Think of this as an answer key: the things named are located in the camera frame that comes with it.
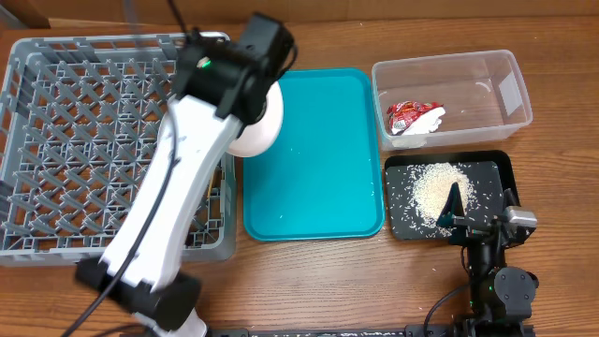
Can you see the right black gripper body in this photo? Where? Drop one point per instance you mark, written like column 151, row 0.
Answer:
column 467, row 233

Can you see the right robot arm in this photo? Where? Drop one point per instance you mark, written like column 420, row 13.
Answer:
column 501, row 297

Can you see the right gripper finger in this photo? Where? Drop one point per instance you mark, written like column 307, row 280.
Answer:
column 510, row 198
column 453, row 208

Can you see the white rice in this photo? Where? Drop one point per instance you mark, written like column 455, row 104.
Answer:
column 417, row 193

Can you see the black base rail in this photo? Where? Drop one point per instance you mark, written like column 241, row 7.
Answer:
column 407, row 331

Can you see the clear plastic bin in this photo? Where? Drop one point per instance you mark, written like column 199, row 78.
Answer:
column 483, row 93

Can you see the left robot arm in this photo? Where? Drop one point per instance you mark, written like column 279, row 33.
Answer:
column 219, row 89

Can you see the teal serving tray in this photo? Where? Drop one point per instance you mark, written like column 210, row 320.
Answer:
column 321, row 178

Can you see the white napkin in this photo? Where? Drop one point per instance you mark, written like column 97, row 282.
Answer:
column 426, row 123

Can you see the large white plate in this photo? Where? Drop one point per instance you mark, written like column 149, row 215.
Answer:
column 257, row 138

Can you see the black plastic tray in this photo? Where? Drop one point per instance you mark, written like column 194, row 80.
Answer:
column 500, row 158

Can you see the red snack wrapper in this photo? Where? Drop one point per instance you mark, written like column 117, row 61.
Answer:
column 402, row 115

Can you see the grey plastic dish rack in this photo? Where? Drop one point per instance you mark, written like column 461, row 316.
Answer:
column 79, row 124

